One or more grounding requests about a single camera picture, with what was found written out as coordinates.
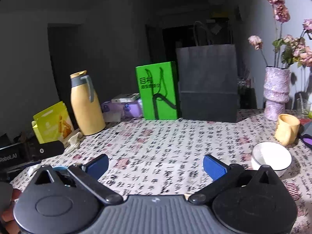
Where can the yellow thermos jug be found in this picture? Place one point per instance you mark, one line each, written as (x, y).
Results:
(85, 104)

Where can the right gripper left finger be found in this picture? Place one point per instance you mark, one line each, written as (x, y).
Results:
(92, 170)

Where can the yellow-green snack box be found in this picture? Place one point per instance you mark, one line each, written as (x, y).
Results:
(52, 124)

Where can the purple ceramic vase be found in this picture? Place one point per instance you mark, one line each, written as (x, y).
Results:
(276, 91)

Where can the blue bowl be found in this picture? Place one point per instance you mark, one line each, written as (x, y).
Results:
(60, 168)

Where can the person's left hand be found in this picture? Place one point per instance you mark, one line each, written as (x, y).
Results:
(7, 216)

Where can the black paper bag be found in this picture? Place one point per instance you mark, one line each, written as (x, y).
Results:
(208, 80)

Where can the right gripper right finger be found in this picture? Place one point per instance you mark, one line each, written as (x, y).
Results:
(221, 172)

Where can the small white bowl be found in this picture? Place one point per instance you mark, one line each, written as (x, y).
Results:
(272, 154)

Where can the green paper bag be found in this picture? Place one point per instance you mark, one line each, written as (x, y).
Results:
(158, 88)

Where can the white rubber gloves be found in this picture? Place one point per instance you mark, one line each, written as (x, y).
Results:
(72, 142)

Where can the small white box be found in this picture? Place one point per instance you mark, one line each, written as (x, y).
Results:
(125, 98)

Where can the purple tissue pack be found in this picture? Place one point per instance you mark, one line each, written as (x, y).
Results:
(115, 112)

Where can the calligraphy tablecloth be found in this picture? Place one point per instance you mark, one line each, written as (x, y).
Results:
(156, 183)

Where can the yellow mug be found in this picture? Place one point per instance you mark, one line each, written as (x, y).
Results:
(287, 129)

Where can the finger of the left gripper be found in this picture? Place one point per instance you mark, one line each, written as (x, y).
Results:
(18, 156)

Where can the clear glass cup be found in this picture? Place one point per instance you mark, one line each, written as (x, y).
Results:
(303, 108)

